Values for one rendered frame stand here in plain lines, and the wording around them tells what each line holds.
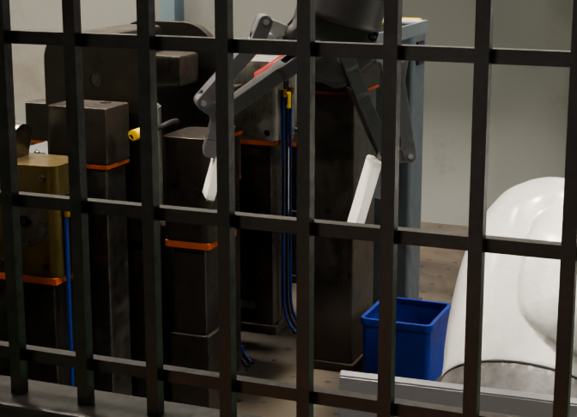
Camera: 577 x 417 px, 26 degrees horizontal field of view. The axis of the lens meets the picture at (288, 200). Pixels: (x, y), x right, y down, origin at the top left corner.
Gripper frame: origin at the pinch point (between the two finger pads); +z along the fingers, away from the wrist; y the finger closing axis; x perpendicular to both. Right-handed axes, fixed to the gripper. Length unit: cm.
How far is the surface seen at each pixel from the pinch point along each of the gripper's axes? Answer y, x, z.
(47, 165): -20.0, 18.3, 5.3
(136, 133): -11.9, 21.2, 0.5
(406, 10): 96, 302, -17
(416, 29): 27, 65, -16
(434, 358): 37, 45, 24
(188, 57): -6.6, 37.1, -7.0
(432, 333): 35, 44, 21
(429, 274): 52, 96, 25
